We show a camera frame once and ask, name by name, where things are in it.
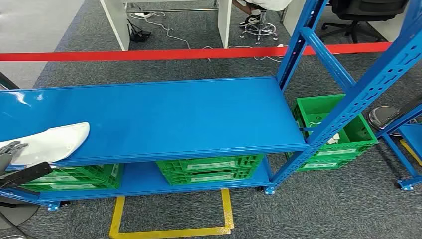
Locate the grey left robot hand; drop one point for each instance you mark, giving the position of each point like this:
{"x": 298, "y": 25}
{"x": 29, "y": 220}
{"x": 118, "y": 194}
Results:
{"x": 23, "y": 175}

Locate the white plastic car part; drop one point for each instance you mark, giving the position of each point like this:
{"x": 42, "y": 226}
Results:
{"x": 49, "y": 145}

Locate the blue metal shelf rack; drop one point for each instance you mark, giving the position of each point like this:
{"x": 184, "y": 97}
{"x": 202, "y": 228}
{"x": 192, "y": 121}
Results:
{"x": 412, "y": 135}
{"x": 165, "y": 115}

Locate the red barrier belt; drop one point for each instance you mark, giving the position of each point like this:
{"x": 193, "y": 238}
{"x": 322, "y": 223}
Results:
{"x": 132, "y": 54}

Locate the white desk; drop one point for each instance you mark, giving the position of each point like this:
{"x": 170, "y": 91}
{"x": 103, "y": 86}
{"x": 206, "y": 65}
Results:
{"x": 115, "y": 19}
{"x": 291, "y": 16}

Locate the black bag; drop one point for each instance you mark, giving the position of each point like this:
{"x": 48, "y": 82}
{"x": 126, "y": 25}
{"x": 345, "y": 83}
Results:
{"x": 138, "y": 33}

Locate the white power strip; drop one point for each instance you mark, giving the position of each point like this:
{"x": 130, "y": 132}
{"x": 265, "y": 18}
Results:
{"x": 143, "y": 15}

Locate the yellow floor tape square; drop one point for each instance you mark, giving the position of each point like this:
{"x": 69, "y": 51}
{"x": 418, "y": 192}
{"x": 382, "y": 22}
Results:
{"x": 227, "y": 211}

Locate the chrome stool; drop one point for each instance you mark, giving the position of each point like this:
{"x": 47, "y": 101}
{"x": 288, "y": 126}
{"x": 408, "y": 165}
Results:
{"x": 260, "y": 28}

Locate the open green plastic crate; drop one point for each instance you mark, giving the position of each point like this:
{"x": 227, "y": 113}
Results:
{"x": 313, "y": 109}

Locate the chrome stanchion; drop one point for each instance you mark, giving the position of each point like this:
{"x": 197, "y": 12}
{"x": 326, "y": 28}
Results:
{"x": 382, "y": 117}

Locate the black office chair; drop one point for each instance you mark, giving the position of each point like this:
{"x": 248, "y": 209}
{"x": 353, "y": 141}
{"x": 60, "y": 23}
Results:
{"x": 362, "y": 8}

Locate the dark stanchion post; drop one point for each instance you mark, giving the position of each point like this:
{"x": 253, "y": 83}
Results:
{"x": 8, "y": 80}

